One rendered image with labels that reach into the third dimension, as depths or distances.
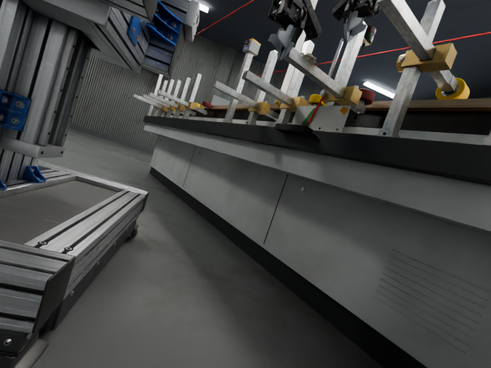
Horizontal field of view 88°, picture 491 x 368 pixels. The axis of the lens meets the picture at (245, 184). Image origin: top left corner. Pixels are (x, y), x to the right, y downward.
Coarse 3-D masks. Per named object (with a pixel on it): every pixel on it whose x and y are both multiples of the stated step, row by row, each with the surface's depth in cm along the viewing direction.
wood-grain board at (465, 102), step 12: (204, 108) 235; (216, 108) 215; (240, 108) 184; (276, 108) 152; (372, 108) 104; (384, 108) 100; (408, 108) 93; (420, 108) 90; (432, 108) 87; (444, 108) 84; (456, 108) 81; (468, 108) 79; (480, 108) 76
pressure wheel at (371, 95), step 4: (360, 88) 97; (364, 88) 97; (364, 92) 96; (368, 92) 96; (372, 92) 96; (364, 96) 96; (368, 96) 96; (372, 96) 97; (360, 100) 99; (364, 100) 99; (368, 100) 97; (372, 100) 97; (368, 104) 101; (356, 116) 100
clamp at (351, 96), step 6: (348, 90) 91; (354, 90) 89; (330, 96) 96; (348, 96) 90; (354, 96) 90; (360, 96) 92; (324, 102) 100; (336, 102) 96; (342, 102) 94; (348, 102) 92; (354, 102) 91
